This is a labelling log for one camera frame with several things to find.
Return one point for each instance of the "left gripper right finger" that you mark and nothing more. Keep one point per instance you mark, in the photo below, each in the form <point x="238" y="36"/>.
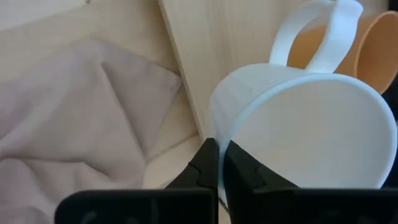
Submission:
<point x="280" y="207"/>

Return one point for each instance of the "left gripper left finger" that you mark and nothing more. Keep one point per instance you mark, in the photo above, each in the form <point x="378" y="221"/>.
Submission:
<point x="140" y="207"/>

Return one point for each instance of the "white ceramic mug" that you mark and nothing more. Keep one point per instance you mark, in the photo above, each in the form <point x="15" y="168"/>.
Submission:
<point x="311" y="130"/>

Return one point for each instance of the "small orange cup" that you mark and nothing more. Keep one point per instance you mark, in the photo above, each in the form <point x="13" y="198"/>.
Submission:
<point x="377" y="49"/>

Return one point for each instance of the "beige crumpled cloth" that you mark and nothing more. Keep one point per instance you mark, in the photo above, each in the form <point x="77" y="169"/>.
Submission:
<point x="77" y="118"/>

